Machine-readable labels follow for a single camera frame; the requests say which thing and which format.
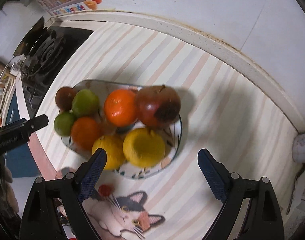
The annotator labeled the green apple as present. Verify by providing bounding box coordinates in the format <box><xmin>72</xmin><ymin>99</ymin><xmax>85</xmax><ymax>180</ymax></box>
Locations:
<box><xmin>54</xmin><ymin>112</ymin><xmax>75</xmax><ymax>137</ymax></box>
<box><xmin>72</xmin><ymin>89</ymin><xmax>100</xmax><ymax>118</ymax></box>

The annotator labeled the dark orange tangerine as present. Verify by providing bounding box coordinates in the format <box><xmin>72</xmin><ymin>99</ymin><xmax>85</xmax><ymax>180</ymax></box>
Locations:
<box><xmin>55</xmin><ymin>86</ymin><xmax>77</xmax><ymax>111</ymax></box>

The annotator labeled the small yellow lemon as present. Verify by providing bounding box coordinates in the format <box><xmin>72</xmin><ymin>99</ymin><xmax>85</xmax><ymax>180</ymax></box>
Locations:
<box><xmin>92</xmin><ymin>134</ymin><xmax>125</xmax><ymax>170</ymax></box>

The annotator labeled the large yellow lemon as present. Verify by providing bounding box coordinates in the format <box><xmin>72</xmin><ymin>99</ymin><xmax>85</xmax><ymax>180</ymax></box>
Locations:
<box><xmin>123</xmin><ymin>127</ymin><xmax>166</xmax><ymax>168</ymax></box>

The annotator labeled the red apple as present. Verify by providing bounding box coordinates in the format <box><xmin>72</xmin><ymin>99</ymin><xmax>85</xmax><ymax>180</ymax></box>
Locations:
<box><xmin>135</xmin><ymin>85</ymin><xmax>181</xmax><ymax>128</ymax></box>

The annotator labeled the blue cabinet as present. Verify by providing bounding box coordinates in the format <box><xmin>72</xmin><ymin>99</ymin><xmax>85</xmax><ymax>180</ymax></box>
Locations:
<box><xmin>5</xmin><ymin>92</ymin><xmax>40</xmax><ymax>178</ymax></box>

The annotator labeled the green apple on plate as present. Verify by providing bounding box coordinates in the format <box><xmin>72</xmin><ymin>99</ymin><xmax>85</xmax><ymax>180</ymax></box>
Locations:
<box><xmin>72</xmin><ymin>89</ymin><xmax>100</xmax><ymax>118</ymax></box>

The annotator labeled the black gas stove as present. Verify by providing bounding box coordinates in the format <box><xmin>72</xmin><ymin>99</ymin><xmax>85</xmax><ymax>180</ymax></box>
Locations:
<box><xmin>21</xmin><ymin>27</ymin><xmax>93</xmax><ymax>118</ymax></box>

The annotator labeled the bright orange tangerine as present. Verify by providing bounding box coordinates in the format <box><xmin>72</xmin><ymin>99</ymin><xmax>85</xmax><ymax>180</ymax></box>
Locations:
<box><xmin>104</xmin><ymin>89</ymin><xmax>137</xmax><ymax>127</ymax></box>

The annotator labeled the striped cat table mat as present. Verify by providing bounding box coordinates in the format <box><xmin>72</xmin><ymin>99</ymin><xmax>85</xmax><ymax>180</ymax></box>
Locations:
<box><xmin>38</xmin><ymin>22</ymin><xmax>299</xmax><ymax>239</ymax></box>

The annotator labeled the floral white plate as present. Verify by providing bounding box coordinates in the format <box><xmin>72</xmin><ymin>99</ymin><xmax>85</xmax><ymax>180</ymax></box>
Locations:
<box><xmin>60</xmin><ymin>80</ymin><xmax>182</xmax><ymax>179</ymax></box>

